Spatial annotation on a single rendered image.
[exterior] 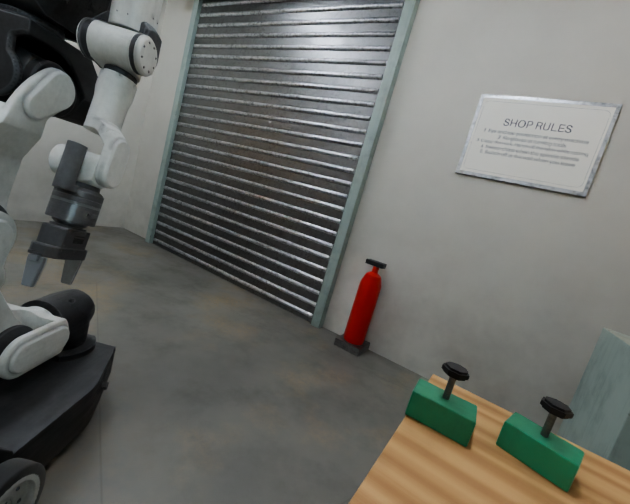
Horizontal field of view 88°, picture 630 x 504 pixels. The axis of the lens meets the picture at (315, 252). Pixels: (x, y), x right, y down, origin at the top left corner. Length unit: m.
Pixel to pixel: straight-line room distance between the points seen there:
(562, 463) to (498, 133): 1.77
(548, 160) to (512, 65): 0.58
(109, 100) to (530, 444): 1.03
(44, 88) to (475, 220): 1.94
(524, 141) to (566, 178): 0.29
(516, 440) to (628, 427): 0.56
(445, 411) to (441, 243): 1.56
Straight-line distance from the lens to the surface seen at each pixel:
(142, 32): 0.90
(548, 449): 0.73
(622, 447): 1.28
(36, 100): 0.94
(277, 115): 2.81
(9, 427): 1.11
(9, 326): 1.13
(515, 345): 2.17
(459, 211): 2.14
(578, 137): 2.21
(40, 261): 0.82
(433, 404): 0.67
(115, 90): 0.87
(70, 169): 0.81
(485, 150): 2.19
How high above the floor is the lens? 0.86
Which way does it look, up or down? 8 degrees down
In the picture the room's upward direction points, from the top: 16 degrees clockwise
